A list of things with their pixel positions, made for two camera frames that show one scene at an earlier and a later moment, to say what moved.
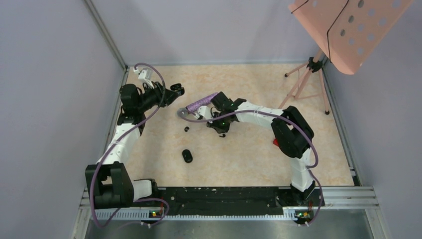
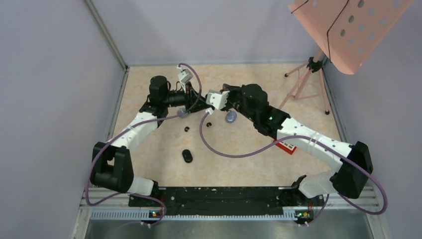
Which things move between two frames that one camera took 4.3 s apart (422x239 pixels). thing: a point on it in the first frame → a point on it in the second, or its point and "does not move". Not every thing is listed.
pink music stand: x=350 y=32 does not move
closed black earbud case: x=187 y=156 does not move
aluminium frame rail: x=336 y=203 does not move
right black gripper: x=213 y=125 → x=233 y=90
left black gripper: x=169 y=95 → x=193 y=101
